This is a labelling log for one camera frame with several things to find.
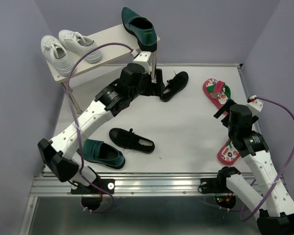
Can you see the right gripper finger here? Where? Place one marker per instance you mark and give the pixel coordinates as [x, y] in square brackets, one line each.
[225, 108]
[226, 121]

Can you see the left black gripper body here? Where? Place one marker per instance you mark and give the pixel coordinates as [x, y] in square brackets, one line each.
[144, 88]

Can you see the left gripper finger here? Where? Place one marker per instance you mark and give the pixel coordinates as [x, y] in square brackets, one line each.
[154, 87]
[159, 83]

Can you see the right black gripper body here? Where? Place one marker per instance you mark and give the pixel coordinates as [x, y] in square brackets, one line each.
[231, 132]

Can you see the green loafer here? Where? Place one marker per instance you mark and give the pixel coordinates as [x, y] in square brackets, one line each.
[141, 28]
[101, 153]

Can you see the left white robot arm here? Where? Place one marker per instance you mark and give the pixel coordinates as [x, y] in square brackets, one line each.
[57, 153]

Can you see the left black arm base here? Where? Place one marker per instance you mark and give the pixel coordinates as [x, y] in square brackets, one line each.
[96, 192]

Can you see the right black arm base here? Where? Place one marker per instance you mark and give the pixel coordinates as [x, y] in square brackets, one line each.
[224, 198]

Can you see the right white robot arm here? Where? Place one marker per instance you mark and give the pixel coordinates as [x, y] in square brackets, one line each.
[273, 207]

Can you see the black lace shoe far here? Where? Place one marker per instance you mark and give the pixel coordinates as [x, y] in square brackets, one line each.
[174, 86]

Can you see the black lace shoe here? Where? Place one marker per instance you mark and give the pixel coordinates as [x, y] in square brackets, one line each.
[174, 86]
[129, 140]

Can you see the white two-tier shoe shelf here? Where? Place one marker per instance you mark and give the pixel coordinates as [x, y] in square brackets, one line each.
[115, 43]

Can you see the black lace shoe near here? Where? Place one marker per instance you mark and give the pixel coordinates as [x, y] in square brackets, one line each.
[129, 140]

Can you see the pink patterned sandal far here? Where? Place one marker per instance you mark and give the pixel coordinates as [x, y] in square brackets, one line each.
[217, 92]

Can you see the pink patterned sandal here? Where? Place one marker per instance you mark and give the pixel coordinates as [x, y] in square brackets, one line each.
[228, 154]
[217, 92]

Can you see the pink patterned sandal near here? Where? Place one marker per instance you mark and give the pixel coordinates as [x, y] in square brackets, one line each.
[228, 154]

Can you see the right white sneaker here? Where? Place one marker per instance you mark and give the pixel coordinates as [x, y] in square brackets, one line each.
[79, 44]

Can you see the white sneaker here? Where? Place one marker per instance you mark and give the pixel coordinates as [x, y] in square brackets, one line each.
[57, 55]
[79, 44]

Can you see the left white sneaker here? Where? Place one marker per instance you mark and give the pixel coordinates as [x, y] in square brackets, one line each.
[57, 55]

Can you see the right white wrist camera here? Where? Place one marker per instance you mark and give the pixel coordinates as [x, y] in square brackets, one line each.
[254, 104]

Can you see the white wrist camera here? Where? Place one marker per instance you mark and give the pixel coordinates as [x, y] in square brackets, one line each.
[143, 59]
[254, 104]

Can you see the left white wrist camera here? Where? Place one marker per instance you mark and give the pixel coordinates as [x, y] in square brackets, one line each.
[143, 59]

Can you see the aluminium mounting rail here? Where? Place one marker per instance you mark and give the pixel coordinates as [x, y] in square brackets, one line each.
[129, 184]

